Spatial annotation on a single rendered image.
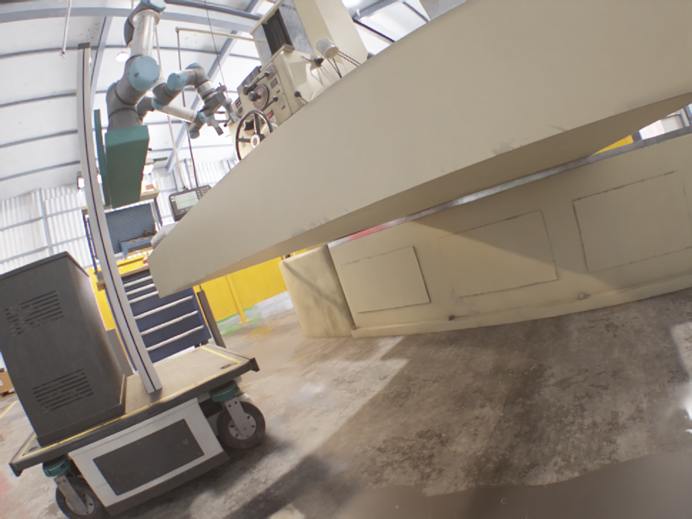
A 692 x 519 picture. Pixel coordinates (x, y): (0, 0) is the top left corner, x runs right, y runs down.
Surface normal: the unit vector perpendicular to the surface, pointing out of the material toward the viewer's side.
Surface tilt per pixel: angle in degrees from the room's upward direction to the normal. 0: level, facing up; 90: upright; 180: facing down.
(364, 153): 90
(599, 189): 90
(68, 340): 90
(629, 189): 90
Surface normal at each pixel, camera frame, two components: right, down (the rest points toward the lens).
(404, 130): -0.62, 0.26
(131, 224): 0.68, -0.19
